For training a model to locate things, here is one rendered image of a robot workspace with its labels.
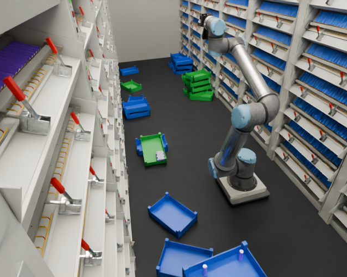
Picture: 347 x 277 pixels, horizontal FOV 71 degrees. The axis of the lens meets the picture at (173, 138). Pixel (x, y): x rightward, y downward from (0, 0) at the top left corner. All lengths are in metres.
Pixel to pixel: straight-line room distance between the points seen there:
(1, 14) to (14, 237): 0.26
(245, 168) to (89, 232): 1.28
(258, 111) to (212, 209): 0.91
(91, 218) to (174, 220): 1.11
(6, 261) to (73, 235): 0.25
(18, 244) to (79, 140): 0.48
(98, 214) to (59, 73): 0.41
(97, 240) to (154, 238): 1.05
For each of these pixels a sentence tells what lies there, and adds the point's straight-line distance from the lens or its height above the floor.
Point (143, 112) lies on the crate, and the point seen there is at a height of 0.06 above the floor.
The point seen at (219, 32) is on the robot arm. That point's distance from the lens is 1.60.
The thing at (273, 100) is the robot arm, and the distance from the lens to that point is 1.33.
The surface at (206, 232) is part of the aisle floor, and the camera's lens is 1.77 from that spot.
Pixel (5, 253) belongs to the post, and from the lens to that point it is 0.28.
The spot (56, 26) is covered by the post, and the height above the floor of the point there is 1.35.
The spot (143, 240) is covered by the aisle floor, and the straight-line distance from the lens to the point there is 1.76.
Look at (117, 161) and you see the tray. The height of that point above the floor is 0.49.
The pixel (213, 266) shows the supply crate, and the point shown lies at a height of 0.40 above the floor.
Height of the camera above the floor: 1.46
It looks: 34 degrees down
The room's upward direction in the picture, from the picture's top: 3 degrees counter-clockwise
